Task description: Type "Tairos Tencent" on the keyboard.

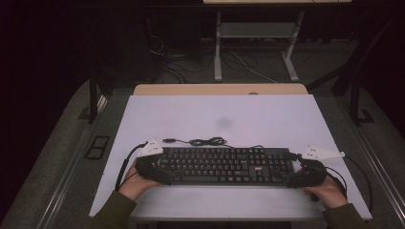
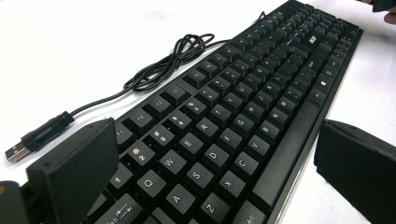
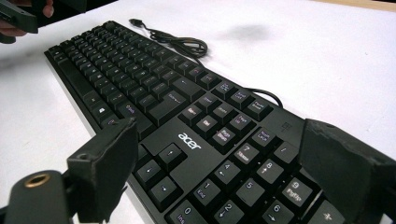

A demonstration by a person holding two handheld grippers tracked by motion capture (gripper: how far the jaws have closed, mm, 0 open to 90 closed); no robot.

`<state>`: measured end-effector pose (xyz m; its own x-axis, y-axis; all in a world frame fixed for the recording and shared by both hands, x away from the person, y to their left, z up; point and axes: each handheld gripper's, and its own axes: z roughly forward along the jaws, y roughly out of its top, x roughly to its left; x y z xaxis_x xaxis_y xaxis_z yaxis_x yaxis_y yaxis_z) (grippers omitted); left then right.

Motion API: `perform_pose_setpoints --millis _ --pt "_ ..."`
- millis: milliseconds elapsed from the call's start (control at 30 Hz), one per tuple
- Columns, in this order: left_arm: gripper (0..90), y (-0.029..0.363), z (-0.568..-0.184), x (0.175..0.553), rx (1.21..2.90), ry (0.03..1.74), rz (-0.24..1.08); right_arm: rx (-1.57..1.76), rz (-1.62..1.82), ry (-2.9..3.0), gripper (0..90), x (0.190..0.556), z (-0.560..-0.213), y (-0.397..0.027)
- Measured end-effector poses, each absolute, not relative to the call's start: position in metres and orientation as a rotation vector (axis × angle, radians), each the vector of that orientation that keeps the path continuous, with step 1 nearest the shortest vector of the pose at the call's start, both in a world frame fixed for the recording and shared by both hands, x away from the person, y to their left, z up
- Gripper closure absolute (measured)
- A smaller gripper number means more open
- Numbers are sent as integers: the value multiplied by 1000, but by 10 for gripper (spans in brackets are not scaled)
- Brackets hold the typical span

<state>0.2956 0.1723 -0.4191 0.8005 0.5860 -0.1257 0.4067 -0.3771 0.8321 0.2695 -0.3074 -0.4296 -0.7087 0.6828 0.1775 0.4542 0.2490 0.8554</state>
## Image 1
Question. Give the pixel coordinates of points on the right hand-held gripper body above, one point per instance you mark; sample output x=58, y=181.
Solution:
x=318, y=153

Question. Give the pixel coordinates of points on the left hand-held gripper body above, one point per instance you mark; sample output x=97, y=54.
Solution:
x=149, y=149

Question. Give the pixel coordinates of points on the black computer keyboard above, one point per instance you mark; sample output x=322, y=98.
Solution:
x=223, y=165

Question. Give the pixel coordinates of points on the person's left hand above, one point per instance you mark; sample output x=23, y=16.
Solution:
x=135, y=184

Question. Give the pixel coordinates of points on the person's right hand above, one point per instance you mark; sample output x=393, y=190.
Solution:
x=331, y=194

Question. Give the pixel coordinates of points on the black metal stand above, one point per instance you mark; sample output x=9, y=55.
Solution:
x=93, y=101
x=355, y=105

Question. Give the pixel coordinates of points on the aluminium floor rail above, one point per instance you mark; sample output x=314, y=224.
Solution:
x=60, y=194
x=379, y=178

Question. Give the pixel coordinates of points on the white metal desk frame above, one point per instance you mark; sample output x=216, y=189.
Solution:
x=254, y=30

